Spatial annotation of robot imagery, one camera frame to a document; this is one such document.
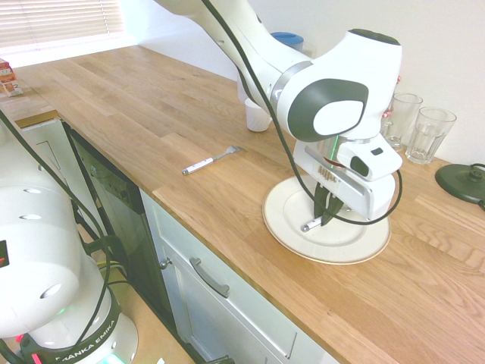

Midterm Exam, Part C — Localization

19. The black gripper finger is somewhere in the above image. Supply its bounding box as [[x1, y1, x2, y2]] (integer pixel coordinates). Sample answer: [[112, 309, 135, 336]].
[[313, 183, 330, 225], [321, 193, 345, 228]]

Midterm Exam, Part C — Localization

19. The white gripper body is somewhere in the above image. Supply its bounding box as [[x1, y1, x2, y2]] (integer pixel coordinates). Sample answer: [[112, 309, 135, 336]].
[[293, 143, 407, 223]]

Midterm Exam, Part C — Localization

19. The white-handled metal spoon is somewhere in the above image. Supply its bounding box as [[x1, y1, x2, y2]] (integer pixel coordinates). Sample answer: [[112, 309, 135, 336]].
[[300, 217, 324, 233]]

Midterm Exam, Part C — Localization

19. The cream plate with gold rim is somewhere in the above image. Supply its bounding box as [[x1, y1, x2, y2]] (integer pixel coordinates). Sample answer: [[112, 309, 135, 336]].
[[261, 176, 392, 265]]

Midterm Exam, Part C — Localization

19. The clear faceted drinking glass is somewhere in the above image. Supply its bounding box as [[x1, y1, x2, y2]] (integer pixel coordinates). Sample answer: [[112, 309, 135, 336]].
[[405, 106, 458, 165]]

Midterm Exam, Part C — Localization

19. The clear glass mug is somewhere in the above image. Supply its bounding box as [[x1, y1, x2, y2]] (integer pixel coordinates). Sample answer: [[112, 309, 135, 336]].
[[380, 92, 424, 153]]

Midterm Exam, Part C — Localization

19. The dark green lamp base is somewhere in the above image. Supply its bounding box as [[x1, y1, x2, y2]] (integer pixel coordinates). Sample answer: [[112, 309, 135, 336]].
[[434, 162, 485, 212]]

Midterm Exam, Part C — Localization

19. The white ribbed cup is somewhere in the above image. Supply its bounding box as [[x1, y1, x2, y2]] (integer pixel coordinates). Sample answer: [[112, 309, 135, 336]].
[[244, 98, 274, 133]]

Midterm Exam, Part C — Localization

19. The white kitchen drawer front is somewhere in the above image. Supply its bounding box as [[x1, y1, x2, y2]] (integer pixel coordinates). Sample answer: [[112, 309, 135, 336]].
[[139, 188, 342, 364]]

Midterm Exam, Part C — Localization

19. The blue-lidded clear jug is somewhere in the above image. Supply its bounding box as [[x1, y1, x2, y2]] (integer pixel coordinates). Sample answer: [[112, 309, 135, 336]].
[[270, 31, 316, 58]]

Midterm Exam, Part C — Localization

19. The dark glass dishwasher door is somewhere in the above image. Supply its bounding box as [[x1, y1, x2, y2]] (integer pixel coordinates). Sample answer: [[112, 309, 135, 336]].
[[61, 120, 176, 337]]

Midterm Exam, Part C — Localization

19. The white window blind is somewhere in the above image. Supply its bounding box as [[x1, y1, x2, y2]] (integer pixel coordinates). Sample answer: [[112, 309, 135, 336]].
[[0, 0, 126, 51]]

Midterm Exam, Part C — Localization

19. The orange and white carton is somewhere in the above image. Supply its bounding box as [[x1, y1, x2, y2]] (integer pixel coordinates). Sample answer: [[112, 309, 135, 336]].
[[0, 58, 26, 99]]

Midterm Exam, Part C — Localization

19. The white-handled metal fork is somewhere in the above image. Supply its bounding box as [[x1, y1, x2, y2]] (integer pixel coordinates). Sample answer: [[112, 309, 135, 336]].
[[181, 145, 248, 176]]

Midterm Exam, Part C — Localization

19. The silver drawer handle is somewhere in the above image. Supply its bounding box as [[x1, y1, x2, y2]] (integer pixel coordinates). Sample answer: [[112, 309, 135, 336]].
[[189, 256, 231, 299]]

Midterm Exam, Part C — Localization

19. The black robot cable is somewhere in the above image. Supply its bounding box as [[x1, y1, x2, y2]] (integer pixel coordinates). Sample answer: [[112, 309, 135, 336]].
[[200, 0, 405, 227]]

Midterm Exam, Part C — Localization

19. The black cable bundle at base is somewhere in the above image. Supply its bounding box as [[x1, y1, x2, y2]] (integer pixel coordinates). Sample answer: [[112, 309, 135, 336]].
[[0, 108, 128, 364]]

